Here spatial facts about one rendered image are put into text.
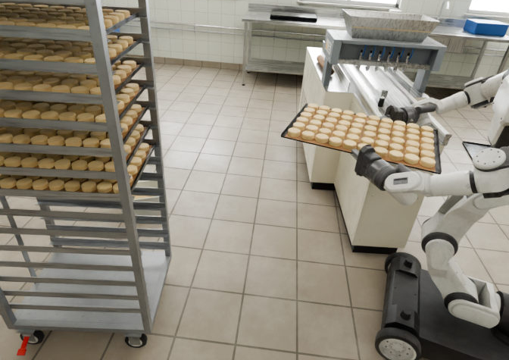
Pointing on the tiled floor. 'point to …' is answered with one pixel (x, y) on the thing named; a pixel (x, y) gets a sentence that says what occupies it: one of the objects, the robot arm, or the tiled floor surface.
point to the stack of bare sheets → (474, 148)
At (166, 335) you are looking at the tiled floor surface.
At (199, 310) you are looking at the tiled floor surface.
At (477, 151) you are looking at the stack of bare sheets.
